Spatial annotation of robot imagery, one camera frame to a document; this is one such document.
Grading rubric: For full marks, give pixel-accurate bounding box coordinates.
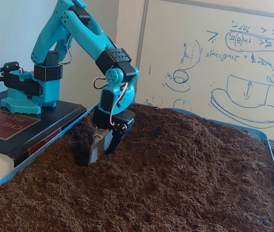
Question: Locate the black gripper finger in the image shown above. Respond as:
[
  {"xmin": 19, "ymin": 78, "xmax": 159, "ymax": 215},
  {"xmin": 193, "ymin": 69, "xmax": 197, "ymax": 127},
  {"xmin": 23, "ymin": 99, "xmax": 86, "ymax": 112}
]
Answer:
[{"xmin": 104, "ymin": 122, "xmax": 129, "ymax": 154}]

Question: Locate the foil wrapped blade gripper finger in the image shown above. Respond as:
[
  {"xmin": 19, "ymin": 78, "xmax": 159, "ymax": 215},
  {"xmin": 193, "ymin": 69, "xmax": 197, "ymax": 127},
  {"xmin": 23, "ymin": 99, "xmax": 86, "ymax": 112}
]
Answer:
[{"xmin": 87, "ymin": 127, "xmax": 108, "ymax": 166}]

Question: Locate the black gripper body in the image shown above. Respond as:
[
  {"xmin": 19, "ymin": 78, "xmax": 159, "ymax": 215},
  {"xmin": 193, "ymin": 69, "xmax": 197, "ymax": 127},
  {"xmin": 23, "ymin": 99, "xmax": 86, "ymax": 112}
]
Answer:
[{"xmin": 92, "ymin": 108, "xmax": 136, "ymax": 132}]

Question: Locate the brown soil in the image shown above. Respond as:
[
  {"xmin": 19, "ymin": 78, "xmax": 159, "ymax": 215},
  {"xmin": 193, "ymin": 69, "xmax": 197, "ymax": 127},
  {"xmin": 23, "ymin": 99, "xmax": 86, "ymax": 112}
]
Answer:
[{"xmin": 0, "ymin": 103, "xmax": 274, "ymax": 232}]

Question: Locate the black chemistry handbook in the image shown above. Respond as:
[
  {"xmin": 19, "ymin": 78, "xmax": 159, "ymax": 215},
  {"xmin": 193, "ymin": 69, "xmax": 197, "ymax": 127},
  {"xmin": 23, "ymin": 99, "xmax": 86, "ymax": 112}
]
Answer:
[{"xmin": 0, "ymin": 91, "xmax": 88, "ymax": 187}]

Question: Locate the whiteboard with blue drawings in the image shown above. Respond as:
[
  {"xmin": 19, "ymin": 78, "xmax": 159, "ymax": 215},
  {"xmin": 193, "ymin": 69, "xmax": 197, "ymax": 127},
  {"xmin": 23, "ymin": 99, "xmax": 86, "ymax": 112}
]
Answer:
[{"xmin": 134, "ymin": 0, "xmax": 274, "ymax": 145}]

